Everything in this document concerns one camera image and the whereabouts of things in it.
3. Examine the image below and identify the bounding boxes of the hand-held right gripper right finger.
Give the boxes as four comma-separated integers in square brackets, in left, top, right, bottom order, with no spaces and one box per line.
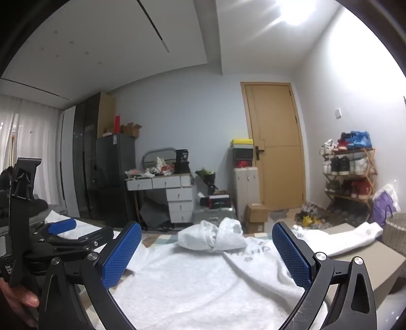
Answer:
[272,221,378,330]

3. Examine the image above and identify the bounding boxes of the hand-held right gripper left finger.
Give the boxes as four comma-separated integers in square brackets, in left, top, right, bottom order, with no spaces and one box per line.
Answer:
[38,221,142,330]

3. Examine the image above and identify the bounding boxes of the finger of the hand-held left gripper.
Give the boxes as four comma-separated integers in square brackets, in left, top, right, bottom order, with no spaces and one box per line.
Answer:
[36,227,115,273]
[31,218,77,243]

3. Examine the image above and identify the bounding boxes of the white embroidered hoodie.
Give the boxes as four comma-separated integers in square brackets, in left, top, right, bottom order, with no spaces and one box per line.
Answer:
[44,211,384,330]

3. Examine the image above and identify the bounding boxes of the person's left hand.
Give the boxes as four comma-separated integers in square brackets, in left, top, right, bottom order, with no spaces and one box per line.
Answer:
[0,279,40,329]

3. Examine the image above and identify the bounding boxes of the patterned sneakers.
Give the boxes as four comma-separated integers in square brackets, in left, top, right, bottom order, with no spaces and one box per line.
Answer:
[295,202,327,227]

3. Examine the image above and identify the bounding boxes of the white curtain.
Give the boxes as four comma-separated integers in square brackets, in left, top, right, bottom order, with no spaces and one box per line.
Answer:
[0,95,62,204]

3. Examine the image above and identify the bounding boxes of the white cabinet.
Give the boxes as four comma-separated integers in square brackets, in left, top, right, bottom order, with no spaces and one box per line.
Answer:
[234,167,264,223]

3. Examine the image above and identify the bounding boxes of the white drawer desk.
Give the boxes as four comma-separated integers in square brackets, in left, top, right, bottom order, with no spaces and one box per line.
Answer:
[126,173,195,224]

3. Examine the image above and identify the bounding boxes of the dark grey refrigerator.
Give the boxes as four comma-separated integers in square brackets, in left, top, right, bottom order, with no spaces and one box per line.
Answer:
[86,133,140,227]

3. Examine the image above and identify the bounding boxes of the dark wardrobe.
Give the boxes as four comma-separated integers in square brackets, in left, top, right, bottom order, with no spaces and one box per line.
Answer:
[60,92,116,219]

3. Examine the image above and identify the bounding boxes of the pile of desk clutter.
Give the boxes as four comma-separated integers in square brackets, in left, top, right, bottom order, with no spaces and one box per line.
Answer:
[125,157,176,180]

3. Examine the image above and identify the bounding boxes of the black red shoe box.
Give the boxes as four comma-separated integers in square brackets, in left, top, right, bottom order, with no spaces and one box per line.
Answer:
[208,195,232,208]

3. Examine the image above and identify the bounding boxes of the silver suitcase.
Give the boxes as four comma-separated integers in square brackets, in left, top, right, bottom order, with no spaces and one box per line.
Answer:
[193,206,237,227]

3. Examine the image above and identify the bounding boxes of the oval mirror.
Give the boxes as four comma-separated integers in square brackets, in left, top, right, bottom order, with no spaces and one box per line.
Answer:
[142,147,177,173]

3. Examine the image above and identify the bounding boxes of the purple bag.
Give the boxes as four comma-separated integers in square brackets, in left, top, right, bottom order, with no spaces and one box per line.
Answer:
[372,184,401,226]

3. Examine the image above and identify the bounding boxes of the group of shoes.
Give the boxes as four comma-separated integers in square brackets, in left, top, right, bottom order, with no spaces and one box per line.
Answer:
[320,130,373,204]

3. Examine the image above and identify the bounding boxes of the woven laundry basket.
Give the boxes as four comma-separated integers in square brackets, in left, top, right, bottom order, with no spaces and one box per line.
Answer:
[384,212,406,254]

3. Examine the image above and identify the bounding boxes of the tall black box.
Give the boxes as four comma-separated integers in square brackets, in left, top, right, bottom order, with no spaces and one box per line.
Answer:
[175,149,191,174]

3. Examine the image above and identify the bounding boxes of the dark green bouquet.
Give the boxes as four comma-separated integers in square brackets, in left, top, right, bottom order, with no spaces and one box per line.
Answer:
[195,169,216,186]

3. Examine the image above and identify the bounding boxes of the open cardboard box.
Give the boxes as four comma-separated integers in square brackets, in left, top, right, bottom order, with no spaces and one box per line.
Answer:
[121,122,143,138]

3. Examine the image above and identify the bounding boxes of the wooden shoe rack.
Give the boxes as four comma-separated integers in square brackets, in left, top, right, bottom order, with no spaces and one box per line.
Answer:
[322,147,378,223]

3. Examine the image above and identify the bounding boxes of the wooden door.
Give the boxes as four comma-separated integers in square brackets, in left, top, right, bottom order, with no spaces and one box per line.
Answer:
[240,82,307,211]

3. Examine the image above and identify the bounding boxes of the ceiling light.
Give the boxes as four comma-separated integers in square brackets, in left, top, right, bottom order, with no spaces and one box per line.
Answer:
[273,0,321,27]

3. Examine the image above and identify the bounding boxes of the beige bed frame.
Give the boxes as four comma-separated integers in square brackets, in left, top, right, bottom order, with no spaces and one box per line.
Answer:
[312,222,406,330]

